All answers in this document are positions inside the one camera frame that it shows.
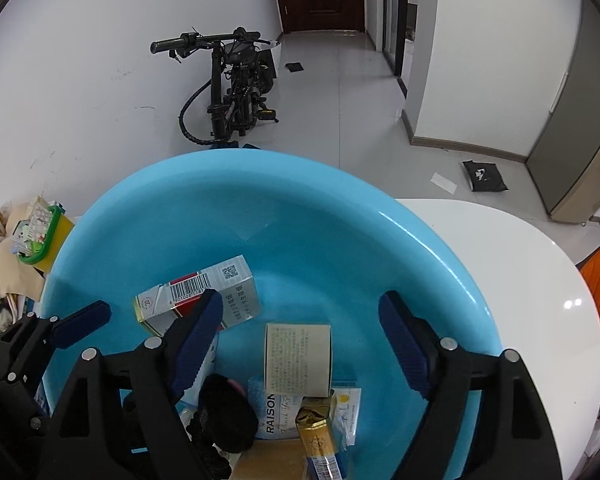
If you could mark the gold and grey fridge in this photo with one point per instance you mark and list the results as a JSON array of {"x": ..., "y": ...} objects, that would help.
[{"x": 580, "y": 135}]

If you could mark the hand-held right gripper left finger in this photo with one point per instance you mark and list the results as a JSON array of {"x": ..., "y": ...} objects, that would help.
[{"x": 200, "y": 345}]

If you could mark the yellow and green bin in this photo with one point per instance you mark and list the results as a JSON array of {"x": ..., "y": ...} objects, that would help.
[{"x": 55, "y": 240}]

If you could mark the beige cloth bag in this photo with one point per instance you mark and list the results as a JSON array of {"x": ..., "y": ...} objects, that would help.
[{"x": 15, "y": 270}]

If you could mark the small black mat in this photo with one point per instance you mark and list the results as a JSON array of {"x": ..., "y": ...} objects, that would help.
[{"x": 295, "y": 67}]

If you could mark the gold and blue pack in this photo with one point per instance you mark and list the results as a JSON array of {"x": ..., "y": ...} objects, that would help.
[{"x": 317, "y": 435}]

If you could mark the black framed glass door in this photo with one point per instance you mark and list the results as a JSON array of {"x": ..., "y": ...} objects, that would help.
[{"x": 391, "y": 20}]

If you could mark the blue plastic basin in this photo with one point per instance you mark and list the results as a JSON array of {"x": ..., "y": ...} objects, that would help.
[{"x": 305, "y": 240}]

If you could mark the black folding bicycle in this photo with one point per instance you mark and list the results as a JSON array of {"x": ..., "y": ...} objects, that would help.
[{"x": 240, "y": 85}]

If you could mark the red and white cigarette box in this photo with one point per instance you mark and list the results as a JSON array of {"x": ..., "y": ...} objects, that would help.
[{"x": 230, "y": 290}]

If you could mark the bundle of white sachets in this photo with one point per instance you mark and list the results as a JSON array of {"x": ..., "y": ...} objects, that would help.
[{"x": 35, "y": 225}]

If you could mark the black scrunchie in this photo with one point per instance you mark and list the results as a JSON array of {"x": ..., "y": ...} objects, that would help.
[{"x": 225, "y": 415}]

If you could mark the black bag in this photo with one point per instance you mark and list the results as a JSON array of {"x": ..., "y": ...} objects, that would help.
[{"x": 485, "y": 176}]

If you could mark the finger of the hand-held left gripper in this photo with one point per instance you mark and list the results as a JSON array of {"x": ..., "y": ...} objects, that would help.
[{"x": 80, "y": 322}]

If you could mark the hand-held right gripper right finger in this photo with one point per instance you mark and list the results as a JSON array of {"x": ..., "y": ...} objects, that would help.
[{"x": 402, "y": 345}]

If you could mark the blue and white sachet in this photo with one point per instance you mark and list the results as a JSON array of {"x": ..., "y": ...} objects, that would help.
[{"x": 275, "y": 410}]

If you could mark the white printed paper box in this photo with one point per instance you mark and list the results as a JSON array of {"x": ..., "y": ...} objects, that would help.
[{"x": 297, "y": 360}]

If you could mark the white paper sheet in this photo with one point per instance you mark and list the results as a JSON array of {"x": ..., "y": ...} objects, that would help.
[{"x": 443, "y": 182}]

